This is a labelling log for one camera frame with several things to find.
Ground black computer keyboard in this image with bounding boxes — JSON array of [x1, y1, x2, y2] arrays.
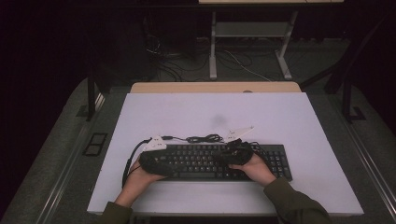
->
[[155, 143, 293, 183]]

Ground black floor socket plate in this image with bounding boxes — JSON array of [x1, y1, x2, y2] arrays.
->
[[81, 132, 108, 158]]

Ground grey metal desk frame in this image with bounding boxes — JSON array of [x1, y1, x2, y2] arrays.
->
[[198, 0, 346, 81]]

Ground white floor cable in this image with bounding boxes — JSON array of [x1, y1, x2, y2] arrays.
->
[[223, 49, 273, 83]]

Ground person's right hand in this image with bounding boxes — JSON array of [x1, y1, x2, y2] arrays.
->
[[228, 152, 278, 188]]

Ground black keyboard cable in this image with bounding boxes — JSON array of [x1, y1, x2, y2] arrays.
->
[[161, 133, 265, 151]]

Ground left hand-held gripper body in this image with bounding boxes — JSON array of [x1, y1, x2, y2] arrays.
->
[[138, 134, 170, 175]]

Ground person's left hand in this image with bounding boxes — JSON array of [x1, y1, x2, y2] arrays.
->
[[114, 157, 166, 209]]

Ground metal floor rail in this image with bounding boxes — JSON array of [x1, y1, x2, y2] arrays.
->
[[329, 92, 396, 217], [35, 92, 106, 224]]

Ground black floor cables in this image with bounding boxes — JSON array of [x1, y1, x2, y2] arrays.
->
[[144, 33, 210, 82]]

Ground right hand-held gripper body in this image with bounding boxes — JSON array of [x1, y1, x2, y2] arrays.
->
[[219, 126, 255, 166]]

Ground black metal stand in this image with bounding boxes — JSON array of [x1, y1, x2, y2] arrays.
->
[[85, 67, 106, 122], [299, 12, 396, 124]]

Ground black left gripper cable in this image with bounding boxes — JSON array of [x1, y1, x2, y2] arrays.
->
[[121, 138, 153, 189]]

